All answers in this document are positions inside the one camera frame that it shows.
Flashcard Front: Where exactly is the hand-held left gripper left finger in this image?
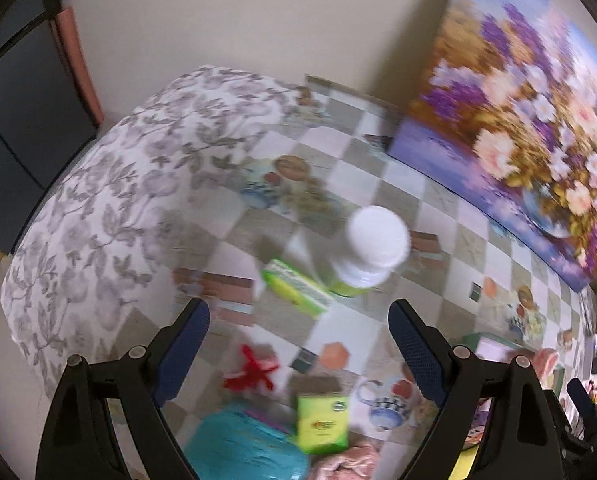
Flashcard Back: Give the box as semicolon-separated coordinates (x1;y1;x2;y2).
34;298;212;480

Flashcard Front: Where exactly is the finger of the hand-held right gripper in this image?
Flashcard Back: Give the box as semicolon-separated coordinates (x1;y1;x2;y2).
565;377;597;433

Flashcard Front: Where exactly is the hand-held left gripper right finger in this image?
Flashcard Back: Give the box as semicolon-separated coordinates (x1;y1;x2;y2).
388;298;564;480

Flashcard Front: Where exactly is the pink ruffled cloth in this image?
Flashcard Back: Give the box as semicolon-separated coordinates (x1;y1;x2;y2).
521;349;561;391

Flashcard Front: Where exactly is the teal-edged white tray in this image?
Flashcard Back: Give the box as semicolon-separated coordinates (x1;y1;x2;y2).
461;332;569;411

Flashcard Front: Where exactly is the teal soft bundle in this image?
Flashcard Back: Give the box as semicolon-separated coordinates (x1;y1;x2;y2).
183;402;309;480

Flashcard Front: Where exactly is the red ribbon bow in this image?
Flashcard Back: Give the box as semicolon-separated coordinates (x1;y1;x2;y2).
223;344;279;393

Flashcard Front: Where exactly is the yellow sponge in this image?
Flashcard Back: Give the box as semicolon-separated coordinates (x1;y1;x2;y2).
448;447;480;480

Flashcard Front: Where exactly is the green and white packet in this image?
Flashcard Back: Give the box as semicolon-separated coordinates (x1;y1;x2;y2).
291;392;351;456

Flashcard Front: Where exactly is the white bottle green label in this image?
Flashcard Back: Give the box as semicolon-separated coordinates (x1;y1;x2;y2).
318;205;411;298

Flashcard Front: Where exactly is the light pink cloth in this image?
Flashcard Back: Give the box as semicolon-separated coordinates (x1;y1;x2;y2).
311;440;381;480

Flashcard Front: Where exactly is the small green box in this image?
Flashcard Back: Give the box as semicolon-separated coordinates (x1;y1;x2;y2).
261;258;334;318

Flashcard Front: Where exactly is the grey leaf print tablecloth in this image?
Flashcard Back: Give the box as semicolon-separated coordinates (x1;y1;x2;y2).
1;65;309;396

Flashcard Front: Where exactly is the checked printed tablecloth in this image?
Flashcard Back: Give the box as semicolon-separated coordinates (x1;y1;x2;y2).
173;75;597;480

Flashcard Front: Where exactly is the floral painting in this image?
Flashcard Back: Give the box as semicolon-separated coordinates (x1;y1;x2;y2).
385;0;597;291

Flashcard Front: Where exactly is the dark cabinet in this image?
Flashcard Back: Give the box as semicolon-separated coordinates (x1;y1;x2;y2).
0;0;99;256

